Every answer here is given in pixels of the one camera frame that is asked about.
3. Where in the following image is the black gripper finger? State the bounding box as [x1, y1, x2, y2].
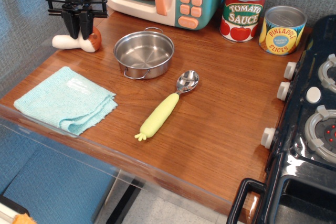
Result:
[61, 12, 80, 39]
[79, 12, 93, 40]

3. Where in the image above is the white brown toy mushroom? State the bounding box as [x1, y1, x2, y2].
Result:
[52, 27, 102, 53]

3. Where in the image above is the silver metal pot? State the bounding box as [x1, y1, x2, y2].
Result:
[113, 27, 175, 80]

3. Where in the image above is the light blue folded cloth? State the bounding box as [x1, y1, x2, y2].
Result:
[14, 67, 118, 135]

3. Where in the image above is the tomato sauce can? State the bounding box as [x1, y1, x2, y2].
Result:
[220, 0, 266, 42]

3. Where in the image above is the pineapple slices can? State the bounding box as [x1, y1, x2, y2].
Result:
[259, 6, 307, 56]

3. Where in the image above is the orange fuzzy object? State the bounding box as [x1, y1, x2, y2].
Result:
[12, 214, 37, 224]

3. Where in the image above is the white stove knob middle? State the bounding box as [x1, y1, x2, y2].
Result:
[277, 82, 290, 101]

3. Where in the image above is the white stove knob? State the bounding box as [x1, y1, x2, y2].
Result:
[261, 127, 276, 149]
[283, 62, 297, 80]
[277, 82, 290, 101]

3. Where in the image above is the white stove knob top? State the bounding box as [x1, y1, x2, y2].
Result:
[283, 62, 297, 80]

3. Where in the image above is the white stove knob bottom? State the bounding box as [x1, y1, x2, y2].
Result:
[261, 127, 276, 149]

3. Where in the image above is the black toy stove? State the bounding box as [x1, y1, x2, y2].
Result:
[227, 15, 335, 223]

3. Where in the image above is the spoon with yellow handle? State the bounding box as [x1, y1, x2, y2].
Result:
[134, 70, 199, 142]

